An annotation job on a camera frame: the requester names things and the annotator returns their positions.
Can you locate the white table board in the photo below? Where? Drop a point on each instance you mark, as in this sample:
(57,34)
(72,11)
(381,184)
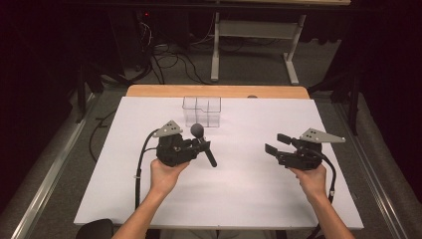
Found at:
(239,192)

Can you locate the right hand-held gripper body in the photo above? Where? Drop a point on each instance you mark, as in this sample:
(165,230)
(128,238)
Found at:
(305,156)

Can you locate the black stand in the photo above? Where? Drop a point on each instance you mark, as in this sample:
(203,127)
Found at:
(354,99)
(81,96)

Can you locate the person's left hand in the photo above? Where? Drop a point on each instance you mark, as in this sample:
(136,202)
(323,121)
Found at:
(164,177)

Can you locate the white desk frame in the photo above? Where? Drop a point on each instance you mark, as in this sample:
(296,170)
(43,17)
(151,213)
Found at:
(255,30)

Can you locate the clear acrylic organizer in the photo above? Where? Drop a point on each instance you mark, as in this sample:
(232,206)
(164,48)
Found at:
(201,113)

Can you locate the black chair seat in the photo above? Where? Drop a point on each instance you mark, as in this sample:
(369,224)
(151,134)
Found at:
(94,229)

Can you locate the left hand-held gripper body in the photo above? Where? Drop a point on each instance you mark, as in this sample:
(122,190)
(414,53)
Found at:
(172,149)

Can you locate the person's right hand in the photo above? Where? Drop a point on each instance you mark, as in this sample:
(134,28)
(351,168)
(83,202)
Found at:
(313,182)

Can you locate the metal floor rail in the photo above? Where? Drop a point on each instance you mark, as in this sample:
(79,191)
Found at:
(371,176)
(49,172)

